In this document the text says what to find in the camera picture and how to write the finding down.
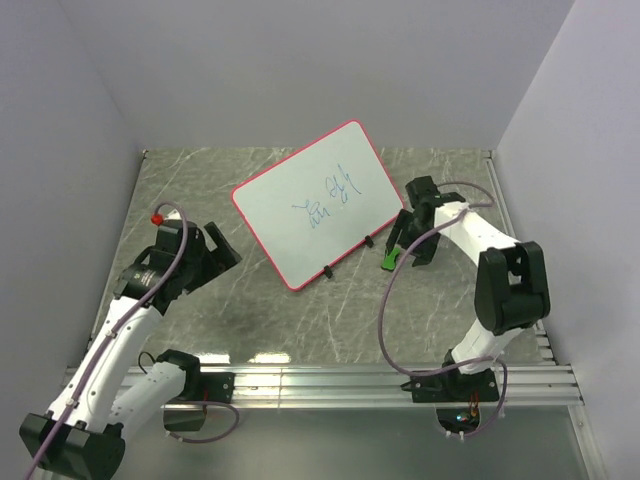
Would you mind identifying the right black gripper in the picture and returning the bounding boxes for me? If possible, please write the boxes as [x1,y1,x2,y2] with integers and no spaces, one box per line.
[385,209,441,267]

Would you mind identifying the green whiteboard eraser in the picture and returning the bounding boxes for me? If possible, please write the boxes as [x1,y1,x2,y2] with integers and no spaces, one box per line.
[381,247,401,272]

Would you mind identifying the pink framed whiteboard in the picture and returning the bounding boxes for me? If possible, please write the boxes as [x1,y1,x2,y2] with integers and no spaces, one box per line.
[231,120,404,291]

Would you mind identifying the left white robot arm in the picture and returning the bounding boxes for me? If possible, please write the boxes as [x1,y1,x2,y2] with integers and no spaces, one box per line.
[19,214,241,479]

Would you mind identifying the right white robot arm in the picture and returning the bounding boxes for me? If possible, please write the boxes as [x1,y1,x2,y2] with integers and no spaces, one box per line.
[381,176,551,400]

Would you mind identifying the black whiteboard stand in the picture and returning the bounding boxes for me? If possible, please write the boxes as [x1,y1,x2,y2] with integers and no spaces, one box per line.
[323,235,374,279]

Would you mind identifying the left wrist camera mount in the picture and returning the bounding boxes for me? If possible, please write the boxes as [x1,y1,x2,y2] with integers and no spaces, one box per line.
[150,209,183,229]

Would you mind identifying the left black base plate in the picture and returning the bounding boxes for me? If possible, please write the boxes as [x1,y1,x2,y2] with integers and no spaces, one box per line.
[198,372,235,404]

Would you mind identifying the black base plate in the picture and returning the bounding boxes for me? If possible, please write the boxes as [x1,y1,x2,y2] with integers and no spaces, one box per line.
[400,369,500,403]
[198,372,235,404]

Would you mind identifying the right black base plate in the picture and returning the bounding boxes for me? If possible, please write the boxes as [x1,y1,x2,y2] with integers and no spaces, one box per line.
[400,369,500,403]

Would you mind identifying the aluminium mounting rail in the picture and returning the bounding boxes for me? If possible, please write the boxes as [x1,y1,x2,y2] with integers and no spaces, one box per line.
[202,364,583,409]

